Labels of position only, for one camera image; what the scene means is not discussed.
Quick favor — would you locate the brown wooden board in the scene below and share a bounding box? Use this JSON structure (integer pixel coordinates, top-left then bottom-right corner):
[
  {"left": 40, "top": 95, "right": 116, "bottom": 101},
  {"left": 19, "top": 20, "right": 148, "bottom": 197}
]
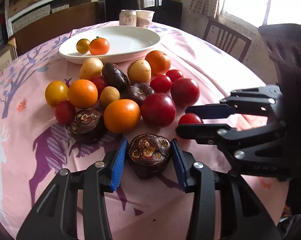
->
[{"left": 13, "top": 2, "right": 105, "bottom": 56}]

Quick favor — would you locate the white paper cup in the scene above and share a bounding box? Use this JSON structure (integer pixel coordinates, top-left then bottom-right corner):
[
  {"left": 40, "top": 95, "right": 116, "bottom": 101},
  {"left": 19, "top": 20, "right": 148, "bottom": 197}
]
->
[{"left": 136, "top": 10, "right": 155, "bottom": 29}]

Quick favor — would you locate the pink drink can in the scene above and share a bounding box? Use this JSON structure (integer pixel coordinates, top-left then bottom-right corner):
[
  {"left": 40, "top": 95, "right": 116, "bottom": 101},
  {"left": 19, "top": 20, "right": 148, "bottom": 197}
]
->
[{"left": 119, "top": 10, "right": 137, "bottom": 27}]

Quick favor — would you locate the red cherry tomato front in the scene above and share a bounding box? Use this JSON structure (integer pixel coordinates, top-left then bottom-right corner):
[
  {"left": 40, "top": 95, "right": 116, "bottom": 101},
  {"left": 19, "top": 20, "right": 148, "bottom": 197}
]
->
[{"left": 178, "top": 113, "right": 203, "bottom": 125}]

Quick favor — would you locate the brown water chestnut front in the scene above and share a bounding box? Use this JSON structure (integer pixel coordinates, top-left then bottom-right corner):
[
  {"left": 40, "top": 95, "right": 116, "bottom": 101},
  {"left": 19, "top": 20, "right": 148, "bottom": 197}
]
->
[{"left": 127, "top": 134, "right": 171, "bottom": 180}]

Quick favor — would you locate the large dark red plum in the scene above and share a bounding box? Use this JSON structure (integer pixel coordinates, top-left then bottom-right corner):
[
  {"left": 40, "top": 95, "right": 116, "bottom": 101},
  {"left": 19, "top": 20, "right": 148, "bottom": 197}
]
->
[{"left": 140, "top": 93, "right": 176, "bottom": 127}]

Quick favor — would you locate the round orange near plate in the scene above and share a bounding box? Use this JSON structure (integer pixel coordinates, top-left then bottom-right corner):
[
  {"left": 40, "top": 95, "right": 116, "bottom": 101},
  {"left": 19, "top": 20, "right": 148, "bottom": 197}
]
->
[{"left": 145, "top": 50, "right": 171, "bottom": 75}]

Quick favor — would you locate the dark wooden chair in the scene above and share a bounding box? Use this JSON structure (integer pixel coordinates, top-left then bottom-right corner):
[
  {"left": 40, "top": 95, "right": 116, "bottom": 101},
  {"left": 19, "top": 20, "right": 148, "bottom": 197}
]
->
[{"left": 203, "top": 18, "right": 252, "bottom": 63}]

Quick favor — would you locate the red cherry tomato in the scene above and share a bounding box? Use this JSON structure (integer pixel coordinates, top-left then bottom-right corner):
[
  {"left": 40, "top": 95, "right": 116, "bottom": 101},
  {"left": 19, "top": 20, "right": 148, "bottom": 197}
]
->
[
  {"left": 54, "top": 100, "right": 76, "bottom": 125},
  {"left": 166, "top": 69, "right": 184, "bottom": 83},
  {"left": 150, "top": 75, "right": 172, "bottom": 93},
  {"left": 178, "top": 113, "right": 203, "bottom": 125}
]

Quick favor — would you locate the large orange with stem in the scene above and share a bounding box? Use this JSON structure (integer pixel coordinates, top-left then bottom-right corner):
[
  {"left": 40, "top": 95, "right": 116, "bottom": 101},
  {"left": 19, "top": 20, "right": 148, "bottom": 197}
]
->
[{"left": 89, "top": 37, "right": 110, "bottom": 55}]

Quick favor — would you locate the dark round passion fruit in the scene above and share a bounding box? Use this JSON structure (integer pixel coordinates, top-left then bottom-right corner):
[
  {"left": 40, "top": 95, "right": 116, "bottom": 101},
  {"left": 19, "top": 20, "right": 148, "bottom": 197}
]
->
[{"left": 122, "top": 82, "right": 155, "bottom": 106}]

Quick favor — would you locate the small yellow-green fruit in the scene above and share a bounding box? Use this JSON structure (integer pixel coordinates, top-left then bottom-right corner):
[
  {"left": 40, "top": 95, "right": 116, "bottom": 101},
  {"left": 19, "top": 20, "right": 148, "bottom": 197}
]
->
[{"left": 76, "top": 38, "right": 90, "bottom": 54}]

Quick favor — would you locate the brown water chestnut left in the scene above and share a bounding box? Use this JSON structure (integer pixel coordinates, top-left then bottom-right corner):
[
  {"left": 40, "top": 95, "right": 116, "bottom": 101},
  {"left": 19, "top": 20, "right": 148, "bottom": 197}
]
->
[{"left": 70, "top": 108, "right": 106, "bottom": 144}]

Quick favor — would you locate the framed picture leaning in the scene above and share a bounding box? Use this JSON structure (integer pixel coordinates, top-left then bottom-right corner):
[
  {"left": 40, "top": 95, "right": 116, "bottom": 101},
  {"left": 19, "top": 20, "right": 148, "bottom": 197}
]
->
[{"left": 0, "top": 38, "right": 18, "bottom": 72}]

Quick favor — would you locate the yellow striped melon fruit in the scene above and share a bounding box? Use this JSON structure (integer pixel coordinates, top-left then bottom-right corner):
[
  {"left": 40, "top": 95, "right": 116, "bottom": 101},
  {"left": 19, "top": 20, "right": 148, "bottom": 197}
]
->
[{"left": 127, "top": 59, "right": 152, "bottom": 83}]

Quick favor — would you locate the white round plate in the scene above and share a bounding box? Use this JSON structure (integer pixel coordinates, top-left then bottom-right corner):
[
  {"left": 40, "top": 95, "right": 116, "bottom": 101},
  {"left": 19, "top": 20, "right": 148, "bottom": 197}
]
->
[{"left": 59, "top": 26, "right": 161, "bottom": 64}]

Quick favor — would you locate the smooth orange fruit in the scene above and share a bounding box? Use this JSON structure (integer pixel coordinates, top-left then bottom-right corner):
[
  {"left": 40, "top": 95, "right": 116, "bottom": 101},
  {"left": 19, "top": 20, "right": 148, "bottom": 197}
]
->
[{"left": 68, "top": 79, "right": 98, "bottom": 109}]

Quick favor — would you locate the red cherry tomato left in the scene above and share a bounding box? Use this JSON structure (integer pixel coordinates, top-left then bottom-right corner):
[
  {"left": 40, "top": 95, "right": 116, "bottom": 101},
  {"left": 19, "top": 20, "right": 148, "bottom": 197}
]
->
[{"left": 54, "top": 100, "right": 76, "bottom": 125}]

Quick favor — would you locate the red cherry tomato hidden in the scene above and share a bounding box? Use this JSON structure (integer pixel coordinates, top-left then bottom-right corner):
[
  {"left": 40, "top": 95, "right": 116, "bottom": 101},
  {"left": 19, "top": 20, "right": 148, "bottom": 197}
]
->
[{"left": 90, "top": 76, "right": 108, "bottom": 98}]

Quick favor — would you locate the brown water chestnut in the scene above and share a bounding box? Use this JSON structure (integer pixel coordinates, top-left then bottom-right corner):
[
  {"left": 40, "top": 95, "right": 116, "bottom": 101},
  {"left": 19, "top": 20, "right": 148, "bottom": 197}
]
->
[
  {"left": 70, "top": 108, "right": 106, "bottom": 144},
  {"left": 127, "top": 134, "right": 171, "bottom": 180}
]

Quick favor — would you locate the yellow orange small fruit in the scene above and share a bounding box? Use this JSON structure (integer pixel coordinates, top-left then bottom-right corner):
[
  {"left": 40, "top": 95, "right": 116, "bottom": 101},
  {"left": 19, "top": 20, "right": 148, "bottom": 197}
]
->
[{"left": 45, "top": 81, "right": 69, "bottom": 108}]

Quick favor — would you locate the smooth orange kumquat large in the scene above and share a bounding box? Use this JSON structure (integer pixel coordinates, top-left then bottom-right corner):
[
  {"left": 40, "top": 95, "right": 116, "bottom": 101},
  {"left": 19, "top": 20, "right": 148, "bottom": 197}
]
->
[{"left": 103, "top": 99, "right": 141, "bottom": 134}]

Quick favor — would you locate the dark purple oblong fruit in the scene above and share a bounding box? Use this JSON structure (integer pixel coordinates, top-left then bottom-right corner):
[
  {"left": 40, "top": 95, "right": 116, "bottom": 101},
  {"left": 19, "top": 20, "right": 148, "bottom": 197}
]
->
[{"left": 102, "top": 63, "right": 129, "bottom": 91}]

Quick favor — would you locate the tan longan fruit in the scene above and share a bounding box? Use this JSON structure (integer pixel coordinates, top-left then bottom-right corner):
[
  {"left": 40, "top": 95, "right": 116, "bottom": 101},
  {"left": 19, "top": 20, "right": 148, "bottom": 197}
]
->
[{"left": 99, "top": 86, "right": 120, "bottom": 108}]

